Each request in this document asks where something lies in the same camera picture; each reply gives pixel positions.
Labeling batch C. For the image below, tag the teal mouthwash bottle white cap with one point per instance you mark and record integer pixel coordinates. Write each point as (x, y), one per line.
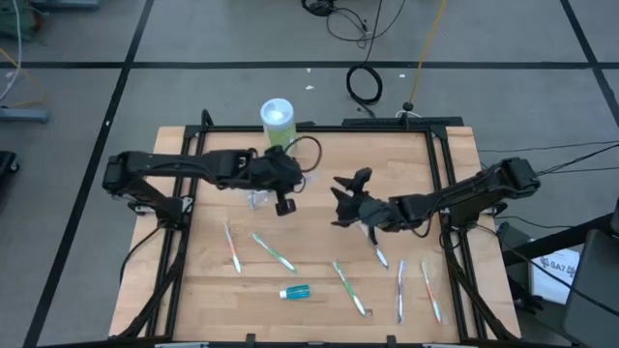
(297, 292)

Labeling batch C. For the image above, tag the black aluminium table frame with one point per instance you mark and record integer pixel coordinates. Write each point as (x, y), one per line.
(362, 129)

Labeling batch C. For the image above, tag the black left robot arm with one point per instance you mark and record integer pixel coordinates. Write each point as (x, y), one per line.
(169, 164)

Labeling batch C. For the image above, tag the black office chair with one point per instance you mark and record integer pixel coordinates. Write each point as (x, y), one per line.
(597, 270)

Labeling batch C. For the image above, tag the orange toothbrush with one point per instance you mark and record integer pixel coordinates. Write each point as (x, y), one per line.
(233, 251)
(430, 291)

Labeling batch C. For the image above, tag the green equipment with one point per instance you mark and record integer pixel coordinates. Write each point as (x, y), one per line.
(14, 21)

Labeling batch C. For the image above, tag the black diagonal frame bar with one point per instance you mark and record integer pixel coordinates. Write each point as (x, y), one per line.
(556, 239)

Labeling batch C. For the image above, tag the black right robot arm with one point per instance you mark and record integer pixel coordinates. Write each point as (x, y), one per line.
(459, 195)

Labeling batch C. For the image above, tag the green toothbrush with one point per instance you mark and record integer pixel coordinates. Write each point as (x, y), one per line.
(273, 252)
(350, 289)

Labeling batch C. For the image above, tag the grey-blue cart base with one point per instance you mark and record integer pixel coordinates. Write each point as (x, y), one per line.
(63, 4)

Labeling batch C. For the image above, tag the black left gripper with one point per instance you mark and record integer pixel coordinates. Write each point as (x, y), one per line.
(275, 169)

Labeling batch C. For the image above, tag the grey metal stand base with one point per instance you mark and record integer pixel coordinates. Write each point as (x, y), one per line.
(24, 115)

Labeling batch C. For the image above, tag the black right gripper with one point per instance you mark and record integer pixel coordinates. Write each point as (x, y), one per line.
(382, 212)

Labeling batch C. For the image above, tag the green wipes canister white lid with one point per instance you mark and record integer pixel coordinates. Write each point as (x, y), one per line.
(278, 121)

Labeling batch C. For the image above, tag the purple toothbrush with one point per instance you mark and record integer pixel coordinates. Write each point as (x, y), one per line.
(400, 290)
(382, 257)

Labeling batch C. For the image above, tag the black floor object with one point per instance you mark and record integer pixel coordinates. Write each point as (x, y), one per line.
(7, 166)

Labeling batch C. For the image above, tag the white printed box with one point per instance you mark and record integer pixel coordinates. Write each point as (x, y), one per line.
(546, 292)

